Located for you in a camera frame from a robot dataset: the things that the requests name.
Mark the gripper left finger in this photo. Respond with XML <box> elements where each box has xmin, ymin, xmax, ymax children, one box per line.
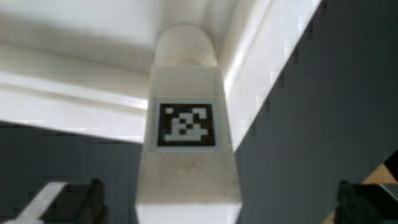
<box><xmin>15</xmin><ymin>179</ymin><xmax>109</xmax><ymax>224</ymax></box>

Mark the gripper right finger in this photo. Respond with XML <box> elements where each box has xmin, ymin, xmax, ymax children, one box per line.
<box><xmin>335</xmin><ymin>181</ymin><xmax>398</xmax><ymax>224</ymax></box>

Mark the white leg with marker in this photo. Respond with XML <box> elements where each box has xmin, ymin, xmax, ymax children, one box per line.
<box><xmin>136</xmin><ymin>25</ymin><xmax>242</xmax><ymax>224</ymax></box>

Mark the white square tabletop part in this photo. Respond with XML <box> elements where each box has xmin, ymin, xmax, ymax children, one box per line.
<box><xmin>0</xmin><ymin>0</ymin><xmax>322</xmax><ymax>142</ymax></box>

